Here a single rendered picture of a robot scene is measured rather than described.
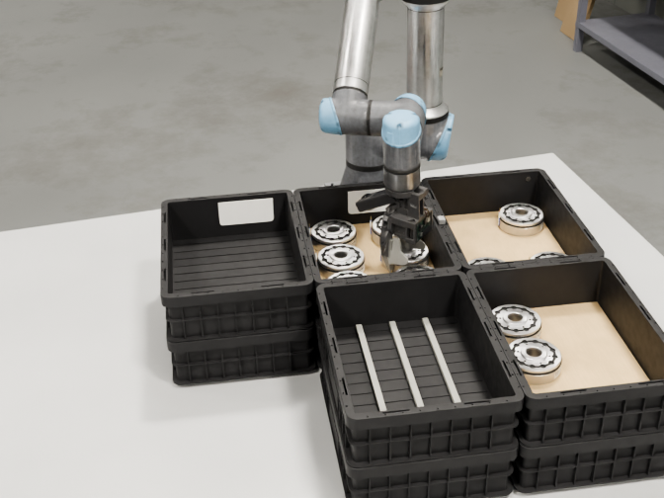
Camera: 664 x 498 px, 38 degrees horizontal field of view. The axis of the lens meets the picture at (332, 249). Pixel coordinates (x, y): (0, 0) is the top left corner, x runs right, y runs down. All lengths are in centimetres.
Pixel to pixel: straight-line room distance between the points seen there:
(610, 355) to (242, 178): 266
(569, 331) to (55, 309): 115
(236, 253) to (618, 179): 253
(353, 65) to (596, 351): 76
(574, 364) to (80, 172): 305
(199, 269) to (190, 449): 45
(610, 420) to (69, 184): 313
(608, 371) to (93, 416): 100
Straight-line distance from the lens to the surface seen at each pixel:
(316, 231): 219
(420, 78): 228
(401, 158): 191
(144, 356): 212
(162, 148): 464
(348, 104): 201
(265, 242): 222
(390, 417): 158
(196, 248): 222
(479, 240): 222
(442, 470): 170
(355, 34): 210
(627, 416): 175
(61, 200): 430
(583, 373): 186
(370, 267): 211
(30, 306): 234
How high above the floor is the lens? 198
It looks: 32 degrees down
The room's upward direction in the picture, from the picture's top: 1 degrees counter-clockwise
